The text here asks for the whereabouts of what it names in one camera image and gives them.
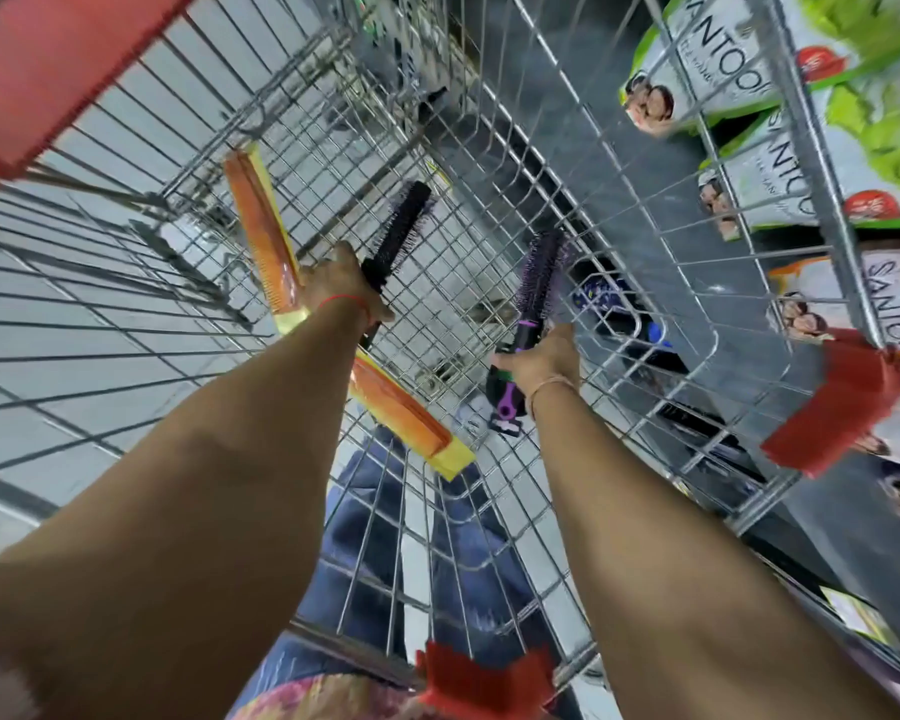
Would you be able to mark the green and white packet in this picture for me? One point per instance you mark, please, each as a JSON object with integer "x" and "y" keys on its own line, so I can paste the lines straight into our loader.
{"x": 787, "y": 172}
{"x": 727, "y": 59}

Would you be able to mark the yellow shelf label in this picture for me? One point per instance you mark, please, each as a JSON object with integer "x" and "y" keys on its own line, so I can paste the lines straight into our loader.
{"x": 853, "y": 613}

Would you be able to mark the red thread wrist band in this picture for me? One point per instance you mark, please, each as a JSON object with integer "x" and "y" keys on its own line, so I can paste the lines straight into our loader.
{"x": 349, "y": 299}

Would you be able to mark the person's left hand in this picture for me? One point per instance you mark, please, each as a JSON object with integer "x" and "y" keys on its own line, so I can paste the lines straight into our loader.
{"x": 337, "y": 281}

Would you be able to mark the purple round hairbrush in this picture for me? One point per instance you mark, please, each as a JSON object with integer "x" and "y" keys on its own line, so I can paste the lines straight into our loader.
{"x": 540, "y": 281}

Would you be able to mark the orange and white packet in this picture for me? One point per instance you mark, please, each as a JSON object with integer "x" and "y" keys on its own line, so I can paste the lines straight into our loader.
{"x": 892, "y": 292}
{"x": 896, "y": 434}

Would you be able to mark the person's right thumb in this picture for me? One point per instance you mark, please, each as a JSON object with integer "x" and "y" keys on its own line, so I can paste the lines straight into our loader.
{"x": 511, "y": 359}

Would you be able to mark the black round hairbrush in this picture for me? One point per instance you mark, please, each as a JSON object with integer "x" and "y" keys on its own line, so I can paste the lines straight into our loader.
{"x": 401, "y": 228}

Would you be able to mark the person's right forearm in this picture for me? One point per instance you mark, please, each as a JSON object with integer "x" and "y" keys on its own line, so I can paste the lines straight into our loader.
{"x": 682, "y": 592}

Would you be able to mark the orange comb in yellow pack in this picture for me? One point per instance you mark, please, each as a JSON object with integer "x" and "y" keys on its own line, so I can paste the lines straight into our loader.
{"x": 262, "y": 224}

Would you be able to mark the dark blue packet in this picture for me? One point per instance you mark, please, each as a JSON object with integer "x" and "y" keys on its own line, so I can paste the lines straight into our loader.
{"x": 615, "y": 303}

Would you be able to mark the red plastic cart corner guard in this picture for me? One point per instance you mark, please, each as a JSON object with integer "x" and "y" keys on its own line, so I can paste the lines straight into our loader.
{"x": 840, "y": 412}
{"x": 480, "y": 682}

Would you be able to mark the person's left forearm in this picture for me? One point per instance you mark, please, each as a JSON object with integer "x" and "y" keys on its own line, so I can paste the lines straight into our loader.
{"x": 195, "y": 517}

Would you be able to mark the person's blue jeans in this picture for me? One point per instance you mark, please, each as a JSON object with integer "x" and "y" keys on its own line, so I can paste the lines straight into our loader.
{"x": 465, "y": 562}

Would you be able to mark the person's right hand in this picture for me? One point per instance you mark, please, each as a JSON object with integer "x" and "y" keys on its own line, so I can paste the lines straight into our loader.
{"x": 547, "y": 363}

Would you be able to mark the person's left thumb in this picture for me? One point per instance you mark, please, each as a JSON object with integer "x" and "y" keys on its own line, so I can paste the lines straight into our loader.
{"x": 379, "y": 307}

